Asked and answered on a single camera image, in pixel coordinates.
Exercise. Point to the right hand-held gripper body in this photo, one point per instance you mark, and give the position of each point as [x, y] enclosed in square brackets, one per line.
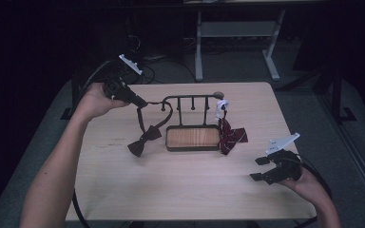
[285, 167]

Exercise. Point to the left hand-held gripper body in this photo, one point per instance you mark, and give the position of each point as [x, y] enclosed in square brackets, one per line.
[119, 88]

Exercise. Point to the dark brown bow tie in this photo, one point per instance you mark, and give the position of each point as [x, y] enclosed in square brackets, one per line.
[149, 134]

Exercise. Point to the red striped bow tie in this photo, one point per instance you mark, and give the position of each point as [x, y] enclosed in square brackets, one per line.
[231, 136]

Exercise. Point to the black hook rack wooden base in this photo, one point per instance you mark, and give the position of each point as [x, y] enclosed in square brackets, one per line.
[193, 137]

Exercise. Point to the person's right hand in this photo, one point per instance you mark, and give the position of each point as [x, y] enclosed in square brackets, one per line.
[304, 186]

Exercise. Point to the person's left hand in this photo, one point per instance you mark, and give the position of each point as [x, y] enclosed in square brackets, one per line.
[93, 103]

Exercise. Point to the black metal stand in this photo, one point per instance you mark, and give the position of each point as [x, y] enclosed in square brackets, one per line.
[75, 95]
[337, 95]

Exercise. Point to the round grey disc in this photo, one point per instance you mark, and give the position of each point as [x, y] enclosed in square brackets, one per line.
[218, 94]

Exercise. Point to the white metal desk frame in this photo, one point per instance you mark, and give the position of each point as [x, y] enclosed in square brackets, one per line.
[237, 29]

